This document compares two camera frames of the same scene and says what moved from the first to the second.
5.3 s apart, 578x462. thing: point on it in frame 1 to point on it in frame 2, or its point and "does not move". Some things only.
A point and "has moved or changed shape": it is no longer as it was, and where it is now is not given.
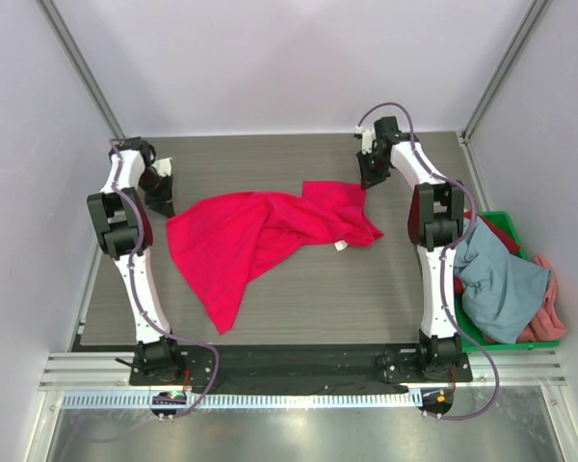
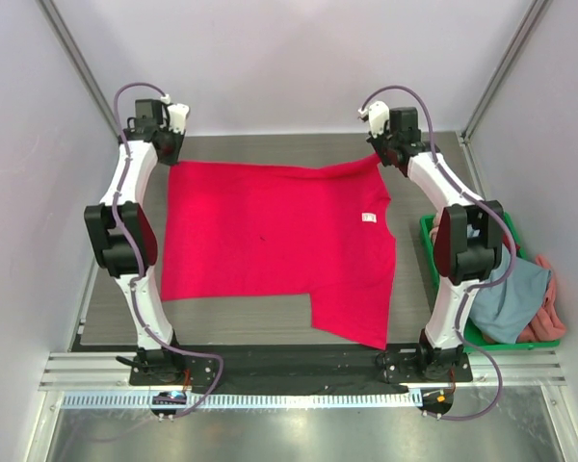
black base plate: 301,366 does not move
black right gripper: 370,166 to 390,155
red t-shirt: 220,238 has moved or changed shape
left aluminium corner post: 80,65 does not move
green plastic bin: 468,338 does not move
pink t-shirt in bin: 547,324 does not move
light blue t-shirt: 504,292 does not move
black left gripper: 159,197 to 171,151
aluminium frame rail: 103,370 does not move
